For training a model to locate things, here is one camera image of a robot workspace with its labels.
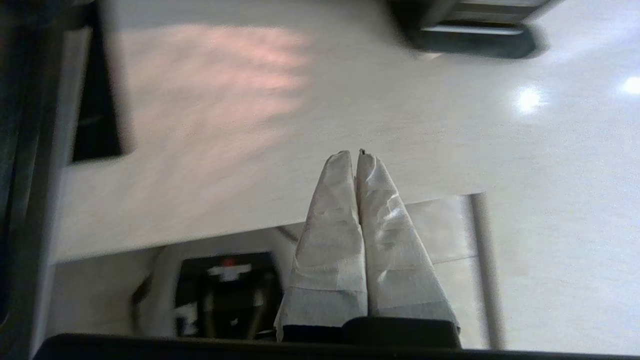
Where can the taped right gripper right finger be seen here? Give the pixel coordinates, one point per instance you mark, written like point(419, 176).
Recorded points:
point(395, 260)

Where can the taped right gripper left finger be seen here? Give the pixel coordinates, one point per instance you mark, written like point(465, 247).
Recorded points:
point(330, 260)

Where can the black glass microwave door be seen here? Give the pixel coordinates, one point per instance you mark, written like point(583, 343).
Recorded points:
point(30, 175)

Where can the black white robot base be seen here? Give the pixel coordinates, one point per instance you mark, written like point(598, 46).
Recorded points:
point(225, 295)

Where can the black stand under microwave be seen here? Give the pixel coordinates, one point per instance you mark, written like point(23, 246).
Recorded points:
point(475, 42)

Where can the black silver microwave oven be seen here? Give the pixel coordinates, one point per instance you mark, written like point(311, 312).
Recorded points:
point(475, 10)

